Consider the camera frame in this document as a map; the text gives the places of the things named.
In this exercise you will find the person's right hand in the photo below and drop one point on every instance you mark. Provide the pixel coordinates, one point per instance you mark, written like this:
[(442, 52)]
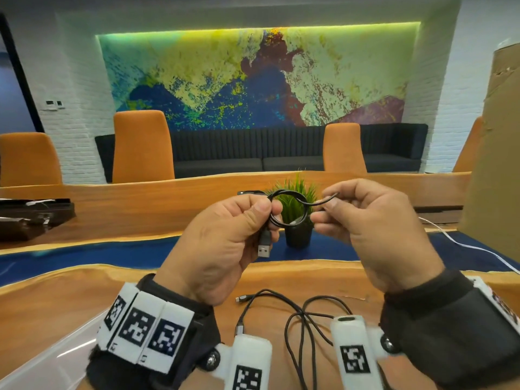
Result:
[(386, 239)]

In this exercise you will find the person's left hand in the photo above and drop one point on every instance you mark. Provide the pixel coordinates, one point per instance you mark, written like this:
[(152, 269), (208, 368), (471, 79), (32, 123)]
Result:
[(215, 247)]

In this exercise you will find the clear plastic organizer box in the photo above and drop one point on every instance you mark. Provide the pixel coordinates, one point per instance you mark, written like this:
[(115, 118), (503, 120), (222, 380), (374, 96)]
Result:
[(40, 361)]

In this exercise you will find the black cylinder pot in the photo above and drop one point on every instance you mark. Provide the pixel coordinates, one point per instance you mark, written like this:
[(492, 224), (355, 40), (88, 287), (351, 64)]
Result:
[(250, 192)]

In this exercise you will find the green potted plant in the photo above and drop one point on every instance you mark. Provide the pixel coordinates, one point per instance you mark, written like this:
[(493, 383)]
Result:
[(298, 237)]

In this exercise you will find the black sofa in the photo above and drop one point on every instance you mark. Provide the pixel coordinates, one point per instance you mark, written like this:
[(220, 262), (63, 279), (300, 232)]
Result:
[(243, 150)]

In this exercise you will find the black left wristband with markers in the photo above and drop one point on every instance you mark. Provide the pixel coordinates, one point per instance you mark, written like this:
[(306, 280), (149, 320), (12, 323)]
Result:
[(138, 326)]

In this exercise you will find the black right wristband with marker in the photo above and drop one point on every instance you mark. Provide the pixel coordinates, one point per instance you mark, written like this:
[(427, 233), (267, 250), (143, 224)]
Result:
[(447, 341)]

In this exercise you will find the tall orange chair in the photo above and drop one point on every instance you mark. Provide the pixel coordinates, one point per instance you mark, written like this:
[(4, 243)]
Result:
[(142, 146)]

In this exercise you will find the brown cardboard sheet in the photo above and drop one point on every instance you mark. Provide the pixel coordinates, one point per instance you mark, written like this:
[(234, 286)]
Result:
[(495, 178)]

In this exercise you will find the dark brown leather case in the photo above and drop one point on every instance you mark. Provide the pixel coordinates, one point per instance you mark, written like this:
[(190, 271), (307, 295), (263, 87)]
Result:
[(24, 227)]

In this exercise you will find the colourful abstract wall painting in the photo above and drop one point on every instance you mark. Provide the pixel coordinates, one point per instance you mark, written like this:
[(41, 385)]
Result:
[(183, 64)]

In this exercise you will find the white wall switch panel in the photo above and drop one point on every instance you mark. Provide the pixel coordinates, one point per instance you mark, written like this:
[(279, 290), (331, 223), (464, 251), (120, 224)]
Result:
[(54, 105)]

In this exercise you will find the black door frame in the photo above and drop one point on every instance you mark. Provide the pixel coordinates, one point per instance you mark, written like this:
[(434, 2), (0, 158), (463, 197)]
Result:
[(25, 85)]

